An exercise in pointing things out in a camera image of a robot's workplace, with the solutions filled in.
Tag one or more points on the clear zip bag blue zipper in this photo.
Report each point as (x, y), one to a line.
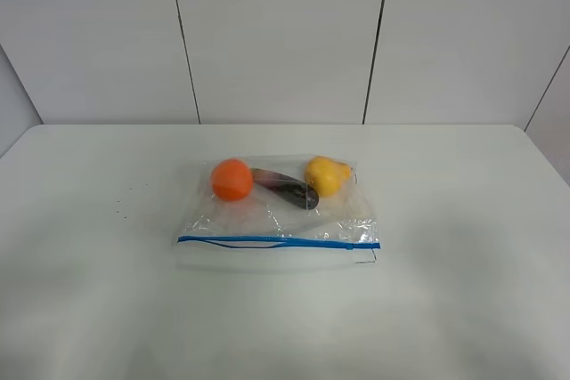
(262, 223)

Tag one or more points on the purple eggplant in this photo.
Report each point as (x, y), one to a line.
(292, 190)

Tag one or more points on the yellow pear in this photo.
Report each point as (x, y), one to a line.
(326, 175)

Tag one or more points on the orange fruit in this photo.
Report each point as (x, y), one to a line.
(231, 180)

